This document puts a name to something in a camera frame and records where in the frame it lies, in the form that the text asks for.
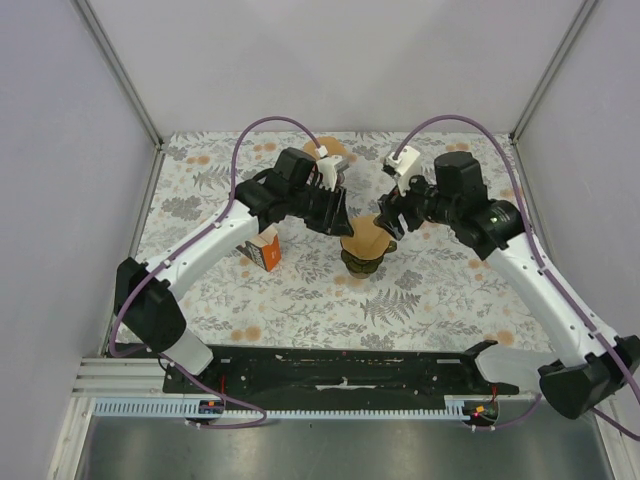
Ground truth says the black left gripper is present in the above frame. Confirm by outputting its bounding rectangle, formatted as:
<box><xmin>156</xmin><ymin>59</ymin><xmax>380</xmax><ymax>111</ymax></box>
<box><xmin>288</xmin><ymin>182</ymin><xmax>354</xmax><ymax>239</ymax></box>

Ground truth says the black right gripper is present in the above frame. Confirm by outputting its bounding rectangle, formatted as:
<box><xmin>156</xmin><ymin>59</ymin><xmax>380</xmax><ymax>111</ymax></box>
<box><xmin>374</xmin><ymin>167</ymin><xmax>459</xmax><ymax>242</ymax></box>

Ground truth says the green glass dripper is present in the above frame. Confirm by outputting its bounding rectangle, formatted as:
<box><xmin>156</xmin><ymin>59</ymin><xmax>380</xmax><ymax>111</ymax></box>
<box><xmin>341</xmin><ymin>241</ymin><xmax>397</xmax><ymax>279</ymax></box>

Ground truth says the orange coffee filter box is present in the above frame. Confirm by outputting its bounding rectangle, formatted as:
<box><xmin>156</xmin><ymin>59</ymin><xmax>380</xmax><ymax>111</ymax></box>
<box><xmin>236</xmin><ymin>225</ymin><xmax>281</xmax><ymax>272</ymax></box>

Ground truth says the brown paper coffee filter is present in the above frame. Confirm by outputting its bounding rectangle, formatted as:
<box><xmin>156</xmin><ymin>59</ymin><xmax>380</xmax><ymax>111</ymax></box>
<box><xmin>303</xmin><ymin>136</ymin><xmax>349</xmax><ymax>160</ymax></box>

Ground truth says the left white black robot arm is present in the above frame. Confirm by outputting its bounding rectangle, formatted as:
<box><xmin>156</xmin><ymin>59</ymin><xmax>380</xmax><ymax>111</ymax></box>
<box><xmin>114</xmin><ymin>148</ymin><xmax>354</xmax><ymax>393</ymax></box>

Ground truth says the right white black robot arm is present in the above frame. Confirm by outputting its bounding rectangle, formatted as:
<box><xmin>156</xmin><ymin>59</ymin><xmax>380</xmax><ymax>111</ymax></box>
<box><xmin>375</xmin><ymin>147</ymin><xmax>639</xmax><ymax>419</ymax></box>

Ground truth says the floral patterned table mat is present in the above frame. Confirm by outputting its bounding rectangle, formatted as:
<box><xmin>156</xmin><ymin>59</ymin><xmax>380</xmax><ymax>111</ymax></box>
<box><xmin>137</xmin><ymin>131</ymin><xmax>549</xmax><ymax>351</ymax></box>

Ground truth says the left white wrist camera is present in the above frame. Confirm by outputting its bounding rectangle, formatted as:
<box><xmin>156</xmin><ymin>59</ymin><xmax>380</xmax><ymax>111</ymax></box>
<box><xmin>316</xmin><ymin>153</ymin><xmax>349</xmax><ymax>191</ymax></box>

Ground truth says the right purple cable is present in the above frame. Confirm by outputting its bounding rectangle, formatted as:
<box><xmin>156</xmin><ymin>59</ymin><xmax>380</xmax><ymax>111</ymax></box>
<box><xmin>392</xmin><ymin>114</ymin><xmax>640</xmax><ymax>441</ymax></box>

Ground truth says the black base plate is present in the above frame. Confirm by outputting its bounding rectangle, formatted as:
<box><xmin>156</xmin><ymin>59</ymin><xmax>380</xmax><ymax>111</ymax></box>
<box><xmin>162</xmin><ymin>342</ymin><xmax>521</xmax><ymax>409</ymax></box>

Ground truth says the right aluminium frame post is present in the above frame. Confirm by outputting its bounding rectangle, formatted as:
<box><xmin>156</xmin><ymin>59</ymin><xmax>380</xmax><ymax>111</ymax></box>
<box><xmin>509</xmin><ymin>0</ymin><xmax>600</xmax><ymax>145</ymax></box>

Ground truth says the aluminium frame post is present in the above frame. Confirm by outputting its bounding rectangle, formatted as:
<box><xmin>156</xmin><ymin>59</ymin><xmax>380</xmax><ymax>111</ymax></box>
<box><xmin>509</xmin><ymin>0</ymin><xmax>600</xmax><ymax>145</ymax></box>
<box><xmin>71</xmin><ymin>0</ymin><xmax>164</xmax><ymax>149</ymax></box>

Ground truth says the light blue cable duct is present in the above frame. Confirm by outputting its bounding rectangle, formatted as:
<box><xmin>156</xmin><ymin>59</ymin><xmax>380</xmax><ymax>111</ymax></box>
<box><xmin>93</xmin><ymin>397</ymin><xmax>470</xmax><ymax>421</ymax></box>

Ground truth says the left aluminium frame post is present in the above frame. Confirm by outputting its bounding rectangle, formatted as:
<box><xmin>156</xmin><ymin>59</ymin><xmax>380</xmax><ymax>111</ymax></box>
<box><xmin>71</xmin><ymin>0</ymin><xmax>164</xmax><ymax>149</ymax></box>

